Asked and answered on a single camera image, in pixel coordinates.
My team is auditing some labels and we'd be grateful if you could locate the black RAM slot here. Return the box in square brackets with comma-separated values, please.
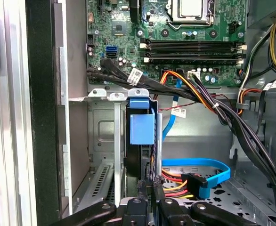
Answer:
[139, 38, 246, 46]
[142, 56, 245, 66]
[139, 44, 247, 52]
[140, 51, 245, 59]

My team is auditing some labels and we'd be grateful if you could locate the red black twisted wire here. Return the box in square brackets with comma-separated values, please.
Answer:
[156, 93, 231, 113]

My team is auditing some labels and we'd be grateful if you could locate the orange red yellow power wire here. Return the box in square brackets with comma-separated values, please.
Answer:
[153, 70, 221, 201]

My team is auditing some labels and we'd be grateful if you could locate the silver CPU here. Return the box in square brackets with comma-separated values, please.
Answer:
[176, 0, 206, 20]

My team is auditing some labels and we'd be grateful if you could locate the metal optical drive cage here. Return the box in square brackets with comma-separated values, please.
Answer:
[229, 88, 276, 226]

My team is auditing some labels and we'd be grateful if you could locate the blue data wire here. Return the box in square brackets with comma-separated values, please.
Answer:
[162, 79, 232, 201]

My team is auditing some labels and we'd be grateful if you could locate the green motherboard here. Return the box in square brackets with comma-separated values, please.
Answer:
[86, 0, 247, 87]

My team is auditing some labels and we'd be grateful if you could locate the hard disk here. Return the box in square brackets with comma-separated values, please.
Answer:
[123, 96, 163, 189]

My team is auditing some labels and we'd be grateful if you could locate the black chipset chip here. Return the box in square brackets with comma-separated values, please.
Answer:
[112, 19, 128, 36]

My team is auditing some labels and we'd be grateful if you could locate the yellow black power wire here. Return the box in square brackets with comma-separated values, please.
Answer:
[243, 22, 276, 82]

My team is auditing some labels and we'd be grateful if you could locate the grey power supply unit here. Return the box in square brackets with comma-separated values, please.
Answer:
[245, 0, 276, 30]

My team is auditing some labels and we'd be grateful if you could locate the CPU socket metal frame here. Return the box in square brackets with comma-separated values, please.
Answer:
[165, 0, 216, 31]

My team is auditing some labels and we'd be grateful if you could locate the black cable bundle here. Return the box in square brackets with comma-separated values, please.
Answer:
[86, 57, 276, 226]

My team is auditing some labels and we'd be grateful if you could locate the black PC case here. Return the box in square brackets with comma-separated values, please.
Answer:
[24, 0, 276, 226]

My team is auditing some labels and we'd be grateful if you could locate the metal disk bay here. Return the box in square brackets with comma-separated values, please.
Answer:
[68, 88, 164, 212]

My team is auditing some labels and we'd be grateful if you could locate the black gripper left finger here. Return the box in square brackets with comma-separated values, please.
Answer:
[49, 179, 151, 226]

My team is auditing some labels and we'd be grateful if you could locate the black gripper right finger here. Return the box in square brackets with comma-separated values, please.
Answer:
[151, 175, 259, 226]

